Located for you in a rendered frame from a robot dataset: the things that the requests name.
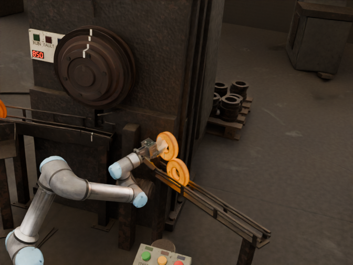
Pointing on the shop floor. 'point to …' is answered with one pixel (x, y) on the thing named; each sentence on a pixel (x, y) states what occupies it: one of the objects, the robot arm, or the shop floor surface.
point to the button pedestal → (158, 256)
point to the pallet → (229, 109)
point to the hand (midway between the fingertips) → (167, 143)
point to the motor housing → (128, 237)
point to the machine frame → (146, 69)
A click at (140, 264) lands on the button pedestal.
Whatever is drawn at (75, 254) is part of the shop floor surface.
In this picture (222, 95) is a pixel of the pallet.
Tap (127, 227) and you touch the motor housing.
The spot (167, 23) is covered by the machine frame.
